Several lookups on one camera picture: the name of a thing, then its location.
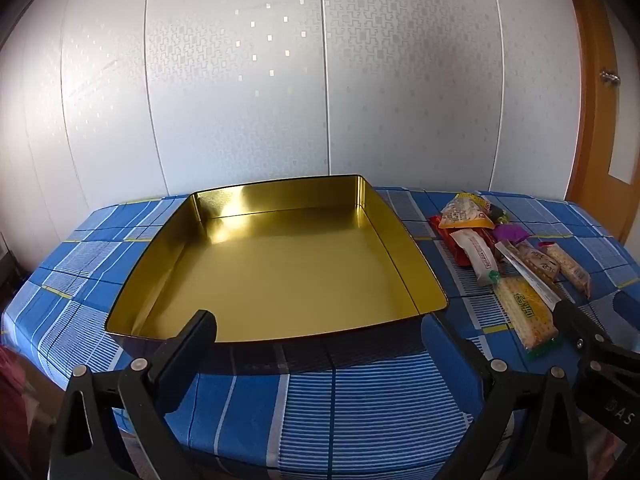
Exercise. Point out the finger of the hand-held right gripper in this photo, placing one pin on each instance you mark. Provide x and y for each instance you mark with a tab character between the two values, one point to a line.
582	330

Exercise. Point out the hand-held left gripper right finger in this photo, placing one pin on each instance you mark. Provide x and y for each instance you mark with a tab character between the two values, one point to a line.
460	360

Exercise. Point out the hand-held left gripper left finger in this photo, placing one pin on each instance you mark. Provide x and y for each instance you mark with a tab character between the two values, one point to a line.
185	355

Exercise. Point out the green label cracker packet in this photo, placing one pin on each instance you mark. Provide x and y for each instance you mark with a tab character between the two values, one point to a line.
525	310

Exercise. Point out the white and red snack packet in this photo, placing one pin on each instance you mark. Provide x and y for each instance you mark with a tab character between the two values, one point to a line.
477	257

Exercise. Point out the purple snack packet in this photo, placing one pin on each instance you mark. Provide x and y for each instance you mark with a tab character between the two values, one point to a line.
510	233

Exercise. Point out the gold metal tin tray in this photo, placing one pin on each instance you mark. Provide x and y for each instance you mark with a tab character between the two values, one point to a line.
280	265

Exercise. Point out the yellow green snack packet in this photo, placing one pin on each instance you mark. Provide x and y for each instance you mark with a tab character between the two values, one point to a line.
497	212

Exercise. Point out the orange and silver snack bag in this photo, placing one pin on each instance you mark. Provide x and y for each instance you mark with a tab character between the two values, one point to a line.
462	212

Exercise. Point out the plain cracker packet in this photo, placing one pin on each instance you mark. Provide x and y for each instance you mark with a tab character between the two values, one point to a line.
567	270

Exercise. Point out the clear brown biscuit packet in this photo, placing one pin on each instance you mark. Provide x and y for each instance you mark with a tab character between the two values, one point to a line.
537	265

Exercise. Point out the red orange snack bar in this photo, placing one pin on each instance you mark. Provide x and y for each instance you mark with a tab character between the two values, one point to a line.
487	242

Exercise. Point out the blue plaid tablecloth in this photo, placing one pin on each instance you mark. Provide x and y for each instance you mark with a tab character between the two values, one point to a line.
350	410

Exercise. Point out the red bag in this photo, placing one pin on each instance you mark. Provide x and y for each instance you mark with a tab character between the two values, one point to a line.
12	390

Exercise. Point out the wooden door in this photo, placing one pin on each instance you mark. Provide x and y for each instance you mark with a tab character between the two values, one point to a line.
595	110

